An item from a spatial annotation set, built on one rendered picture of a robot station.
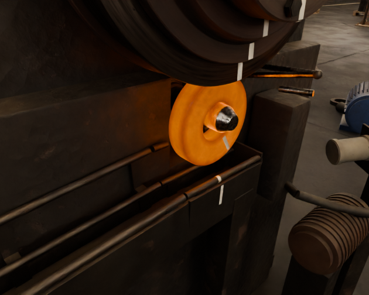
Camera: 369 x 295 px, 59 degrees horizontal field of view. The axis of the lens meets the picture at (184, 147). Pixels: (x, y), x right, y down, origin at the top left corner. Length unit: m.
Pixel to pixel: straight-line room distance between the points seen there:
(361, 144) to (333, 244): 0.23
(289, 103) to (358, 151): 0.23
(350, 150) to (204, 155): 0.40
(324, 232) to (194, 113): 0.45
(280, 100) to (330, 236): 0.32
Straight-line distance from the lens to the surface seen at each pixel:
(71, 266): 0.45
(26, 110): 0.44
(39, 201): 0.48
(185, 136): 0.48
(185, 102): 0.47
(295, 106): 0.68
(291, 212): 1.72
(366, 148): 0.85
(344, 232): 0.84
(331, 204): 0.82
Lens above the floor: 1.02
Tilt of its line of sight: 28 degrees down
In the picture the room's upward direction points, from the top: 2 degrees clockwise
